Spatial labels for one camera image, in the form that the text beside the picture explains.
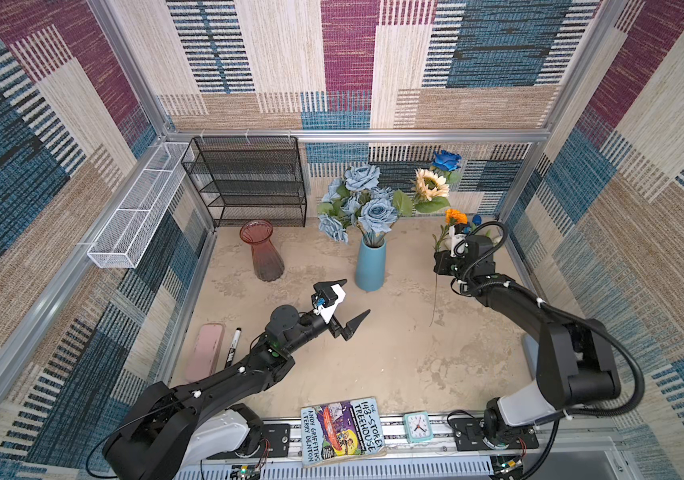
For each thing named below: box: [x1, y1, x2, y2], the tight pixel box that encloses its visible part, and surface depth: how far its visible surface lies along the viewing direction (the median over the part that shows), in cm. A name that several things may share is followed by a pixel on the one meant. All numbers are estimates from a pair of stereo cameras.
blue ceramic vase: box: [356, 236, 386, 292], surface depth 90 cm
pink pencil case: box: [186, 323, 225, 383], surface depth 89 cm
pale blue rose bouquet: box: [317, 165, 413, 247], surface depth 77 cm
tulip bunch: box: [462, 214, 483, 234], surface depth 81 cm
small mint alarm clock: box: [404, 411, 434, 443], surface depth 76 cm
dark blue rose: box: [432, 150, 462, 181], surface depth 75 cm
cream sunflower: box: [410, 168, 451, 213], surface depth 73 cm
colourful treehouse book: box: [300, 397, 387, 467], surface depth 74 cm
